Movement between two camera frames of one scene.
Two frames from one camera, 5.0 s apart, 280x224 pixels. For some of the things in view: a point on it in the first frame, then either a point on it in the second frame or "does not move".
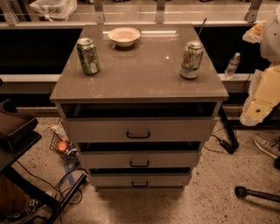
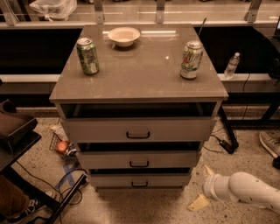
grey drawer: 138,122 does not move
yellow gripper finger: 255,33 -> 208,170
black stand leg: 232,144 does not move
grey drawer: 140,178 does not move
